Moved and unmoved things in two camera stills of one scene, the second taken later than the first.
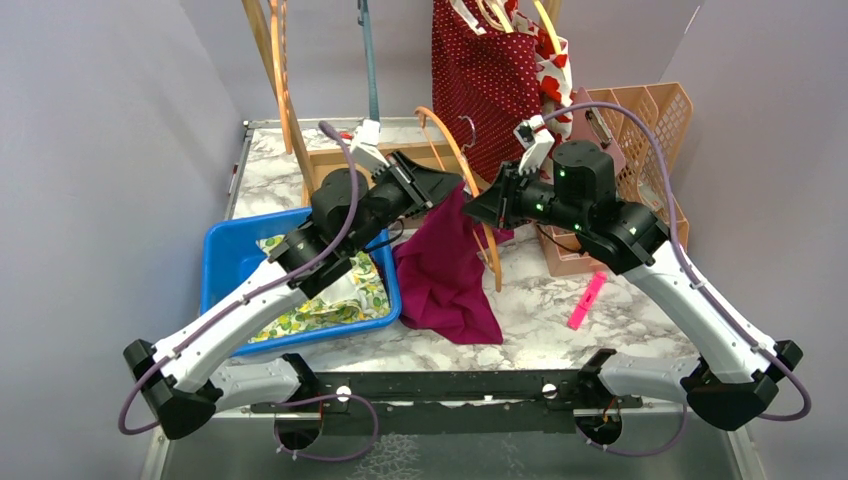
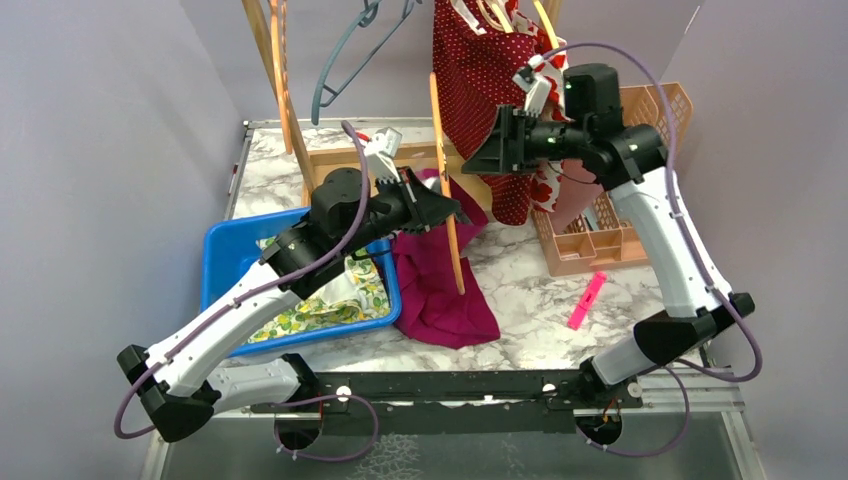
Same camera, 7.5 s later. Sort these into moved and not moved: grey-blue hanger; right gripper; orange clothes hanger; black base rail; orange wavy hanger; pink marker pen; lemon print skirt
Moved: grey-blue hanger; orange clothes hanger; right gripper
Not moved: lemon print skirt; black base rail; pink marker pen; orange wavy hanger
